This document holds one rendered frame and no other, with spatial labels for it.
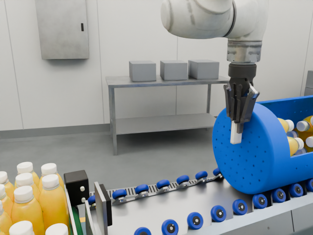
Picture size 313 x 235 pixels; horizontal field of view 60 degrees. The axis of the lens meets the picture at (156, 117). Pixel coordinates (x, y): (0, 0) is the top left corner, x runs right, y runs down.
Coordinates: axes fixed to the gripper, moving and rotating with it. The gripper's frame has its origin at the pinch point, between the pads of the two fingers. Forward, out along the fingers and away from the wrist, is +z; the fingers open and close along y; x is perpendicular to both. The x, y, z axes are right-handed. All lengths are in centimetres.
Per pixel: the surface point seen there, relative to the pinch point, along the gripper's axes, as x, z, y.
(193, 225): -19.6, 20.1, 9.5
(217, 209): -11.4, 18.4, 8.1
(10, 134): -98, 107, -359
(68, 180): -48, 16, -20
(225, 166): 2.6, 15.1, -6.9
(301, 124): 36.8, 4.5, -7.1
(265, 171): 2.6, 8.6, 10.2
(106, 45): 42, -15, -334
